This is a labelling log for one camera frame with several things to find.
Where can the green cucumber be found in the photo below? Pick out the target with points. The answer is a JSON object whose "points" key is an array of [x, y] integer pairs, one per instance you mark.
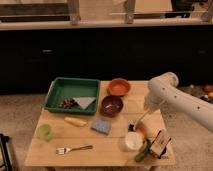
{"points": [[142, 155]]}

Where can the orange round fruit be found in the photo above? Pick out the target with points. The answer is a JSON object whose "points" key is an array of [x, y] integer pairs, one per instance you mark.
{"points": [[141, 131]]}

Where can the brown pine cone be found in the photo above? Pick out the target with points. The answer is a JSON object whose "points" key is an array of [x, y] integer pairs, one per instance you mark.
{"points": [[67, 103]]}

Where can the green plastic tray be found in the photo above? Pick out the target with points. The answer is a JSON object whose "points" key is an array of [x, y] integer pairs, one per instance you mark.
{"points": [[70, 88]]}

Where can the orange red bowl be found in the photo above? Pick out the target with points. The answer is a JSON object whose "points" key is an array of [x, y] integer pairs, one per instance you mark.
{"points": [[118, 87]]}

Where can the black stand left edge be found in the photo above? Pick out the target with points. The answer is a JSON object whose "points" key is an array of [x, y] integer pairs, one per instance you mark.
{"points": [[6, 164]]}

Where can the white cup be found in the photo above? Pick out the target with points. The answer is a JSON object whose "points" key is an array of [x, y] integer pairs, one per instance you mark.
{"points": [[133, 141]]}

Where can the light green cup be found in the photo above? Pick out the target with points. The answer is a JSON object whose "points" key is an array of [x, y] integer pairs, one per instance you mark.
{"points": [[44, 132]]}

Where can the white handled black brush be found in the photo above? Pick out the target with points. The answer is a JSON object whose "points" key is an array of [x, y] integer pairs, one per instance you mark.
{"points": [[133, 126]]}

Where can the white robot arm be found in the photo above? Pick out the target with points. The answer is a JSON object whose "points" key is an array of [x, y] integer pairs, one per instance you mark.
{"points": [[163, 88]]}

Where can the silver fork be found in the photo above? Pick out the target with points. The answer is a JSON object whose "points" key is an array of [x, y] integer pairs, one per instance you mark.
{"points": [[65, 150]]}

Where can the blue sponge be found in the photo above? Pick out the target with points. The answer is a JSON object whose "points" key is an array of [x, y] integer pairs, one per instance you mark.
{"points": [[101, 126]]}

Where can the wooden dish rack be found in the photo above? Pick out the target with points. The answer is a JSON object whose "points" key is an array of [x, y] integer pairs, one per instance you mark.
{"points": [[159, 144]]}

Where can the grey folded cloth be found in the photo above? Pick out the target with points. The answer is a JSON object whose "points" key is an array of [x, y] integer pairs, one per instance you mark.
{"points": [[84, 102]]}

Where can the dark maroon bowl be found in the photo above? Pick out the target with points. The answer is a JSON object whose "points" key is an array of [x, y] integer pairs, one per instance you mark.
{"points": [[111, 106]]}

